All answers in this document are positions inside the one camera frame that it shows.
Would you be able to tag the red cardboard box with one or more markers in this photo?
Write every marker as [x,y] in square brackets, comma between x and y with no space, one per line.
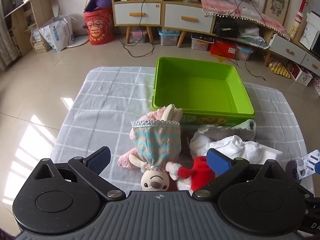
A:
[222,50]

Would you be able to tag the pink cloth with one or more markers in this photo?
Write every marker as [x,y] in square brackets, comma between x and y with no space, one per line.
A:
[225,6]

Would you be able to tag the white paper bag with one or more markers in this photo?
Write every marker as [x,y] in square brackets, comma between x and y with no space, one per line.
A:
[56,33]

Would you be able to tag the pink plush toy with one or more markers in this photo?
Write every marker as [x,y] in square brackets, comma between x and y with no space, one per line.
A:
[125,158]

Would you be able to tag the wooden cabinet with white drawers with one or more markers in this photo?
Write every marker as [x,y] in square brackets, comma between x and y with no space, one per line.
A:
[150,12]

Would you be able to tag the round wooden board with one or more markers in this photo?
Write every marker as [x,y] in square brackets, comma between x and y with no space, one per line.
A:
[77,43]

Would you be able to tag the green plastic bin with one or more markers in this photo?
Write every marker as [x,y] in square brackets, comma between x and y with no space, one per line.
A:
[200,85]

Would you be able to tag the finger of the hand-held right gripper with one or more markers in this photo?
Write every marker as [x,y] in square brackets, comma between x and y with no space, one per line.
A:
[306,163]

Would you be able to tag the light green towel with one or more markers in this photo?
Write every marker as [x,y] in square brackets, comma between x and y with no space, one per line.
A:
[241,127]

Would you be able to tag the wooden shelf unit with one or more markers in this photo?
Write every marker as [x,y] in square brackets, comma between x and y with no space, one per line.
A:
[27,17]

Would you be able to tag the low wooden desk with drawers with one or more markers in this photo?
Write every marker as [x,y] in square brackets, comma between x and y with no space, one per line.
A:
[290,47]

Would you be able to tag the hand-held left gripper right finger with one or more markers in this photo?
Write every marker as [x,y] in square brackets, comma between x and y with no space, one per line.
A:
[218,162]

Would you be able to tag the pile of papers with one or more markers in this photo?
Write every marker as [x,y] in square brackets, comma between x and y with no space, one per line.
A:
[252,36]

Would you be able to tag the blue-lidded clear storage box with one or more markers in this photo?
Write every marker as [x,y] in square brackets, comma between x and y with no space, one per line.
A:
[168,37]

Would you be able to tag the white cloth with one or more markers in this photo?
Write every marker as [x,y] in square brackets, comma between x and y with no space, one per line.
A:
[230,147]

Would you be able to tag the black bag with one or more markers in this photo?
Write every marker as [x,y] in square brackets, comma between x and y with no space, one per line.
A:
[226,27]

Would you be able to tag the grey checked blanket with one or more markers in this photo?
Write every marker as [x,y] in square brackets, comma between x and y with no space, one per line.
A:
[105,100]

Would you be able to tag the red white plush toy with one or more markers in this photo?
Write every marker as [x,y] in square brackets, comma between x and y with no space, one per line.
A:
[200,172]

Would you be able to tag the bunny plush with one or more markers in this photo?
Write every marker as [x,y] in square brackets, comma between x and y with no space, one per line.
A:
[156,142]

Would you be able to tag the white soft pad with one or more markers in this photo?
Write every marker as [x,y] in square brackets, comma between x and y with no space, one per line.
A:
[271,153]

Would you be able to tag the stack of books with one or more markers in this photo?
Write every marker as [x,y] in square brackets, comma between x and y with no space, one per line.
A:
[40,46]

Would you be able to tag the framed cartoon picture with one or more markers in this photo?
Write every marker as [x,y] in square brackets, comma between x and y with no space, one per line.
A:
[276,5]

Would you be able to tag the yellow toy tray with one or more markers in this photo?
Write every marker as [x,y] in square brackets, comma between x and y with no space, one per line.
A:
[280,70]

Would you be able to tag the white printed box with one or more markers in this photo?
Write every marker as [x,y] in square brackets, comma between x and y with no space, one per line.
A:
[301,76]

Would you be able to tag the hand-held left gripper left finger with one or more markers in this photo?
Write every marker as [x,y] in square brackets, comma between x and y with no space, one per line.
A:
[98,160]

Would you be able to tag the red printed bucket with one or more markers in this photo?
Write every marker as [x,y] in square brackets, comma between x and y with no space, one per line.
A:
[98,28]

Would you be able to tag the clear storage box with black lid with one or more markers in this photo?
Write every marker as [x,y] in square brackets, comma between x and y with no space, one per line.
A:
[201,42]

